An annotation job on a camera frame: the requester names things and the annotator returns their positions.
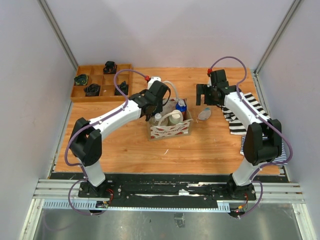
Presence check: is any pink cap bottle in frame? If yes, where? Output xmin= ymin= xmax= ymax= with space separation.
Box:
xmin=197 ymin=107 xmax=212 ymax=121

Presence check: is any blue spray bottle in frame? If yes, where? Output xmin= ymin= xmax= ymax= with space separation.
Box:
xmin=175 ymin=99 xmax=187 ymax=118

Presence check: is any watermelon print canvas bag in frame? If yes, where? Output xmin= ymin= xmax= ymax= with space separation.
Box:
xmin=146 ymin=81 xmax=193 ymax=141

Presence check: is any wooden compartment tray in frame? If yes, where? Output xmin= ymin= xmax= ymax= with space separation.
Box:
xmin=70 ymin=63 xmax=133 ymax=103

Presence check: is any black white striped cloth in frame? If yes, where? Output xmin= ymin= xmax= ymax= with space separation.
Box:
xmin=222 ymin=91 xmax=270 ymax=136

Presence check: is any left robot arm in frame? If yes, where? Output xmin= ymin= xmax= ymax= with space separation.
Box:
xmin=67 ymin=80 xmax=171 ymax=187

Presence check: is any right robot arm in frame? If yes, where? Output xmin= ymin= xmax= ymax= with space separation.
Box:
xmin=196 ymin=68 xmax=282 ymax=194

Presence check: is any white cap clear bottle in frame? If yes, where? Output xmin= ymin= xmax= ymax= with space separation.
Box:
xmin=152 ymin=113 xmax=168 ymax=126

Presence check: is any large cream lid bottle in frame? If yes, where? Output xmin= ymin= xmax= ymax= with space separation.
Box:
xmin=168 ymin=109 xmax=184 ymax=126

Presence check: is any dark rolled sock right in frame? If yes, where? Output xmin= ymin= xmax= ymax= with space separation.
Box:
xmin=114 ymin=81 xmax=129 ymax=96

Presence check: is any dark rolled sock orange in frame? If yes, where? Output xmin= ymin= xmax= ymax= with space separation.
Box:
xmin=103 ymin=61 xmax=117 ymax=75

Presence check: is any dark rolled sock centre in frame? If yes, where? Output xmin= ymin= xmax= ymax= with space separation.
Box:
xmin=83 ymin=83 xmax=101 ymax=97

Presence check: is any dark rolled sock green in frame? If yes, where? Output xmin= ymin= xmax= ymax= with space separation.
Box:
xmin=73 ymin=74 xmax=89 ymax=86

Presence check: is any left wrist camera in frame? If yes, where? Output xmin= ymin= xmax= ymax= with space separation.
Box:
xmin=147 ymin=76 xmax=162 ymax=90

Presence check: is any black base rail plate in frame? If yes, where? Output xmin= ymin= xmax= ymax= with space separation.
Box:
xmin=78 ymin=173 xmax=257 ymax=208

